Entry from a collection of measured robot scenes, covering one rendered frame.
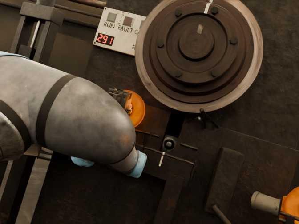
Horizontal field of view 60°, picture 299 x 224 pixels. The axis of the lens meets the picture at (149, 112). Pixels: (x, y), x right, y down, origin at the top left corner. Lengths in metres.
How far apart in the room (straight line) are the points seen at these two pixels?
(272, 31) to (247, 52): 0.25
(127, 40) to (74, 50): 7.07
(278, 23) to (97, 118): 1.00
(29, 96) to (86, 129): 0.08
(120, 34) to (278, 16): 0.67
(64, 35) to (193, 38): 7.70
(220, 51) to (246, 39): 0.12
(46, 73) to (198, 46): 0.62
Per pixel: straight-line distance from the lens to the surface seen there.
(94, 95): 0.36
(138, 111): 1.01
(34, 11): 6.69
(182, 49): 0.91
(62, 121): 0.35
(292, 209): 0.94
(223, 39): 0.94
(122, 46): 1.20
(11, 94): 0.37
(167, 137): 1.10
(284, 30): 1.23
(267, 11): 1.25
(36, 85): 0.37
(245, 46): 0.99
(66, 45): 8.40
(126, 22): 1.22
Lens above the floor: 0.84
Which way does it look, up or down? level
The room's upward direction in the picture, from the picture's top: 17 degrees clockwise
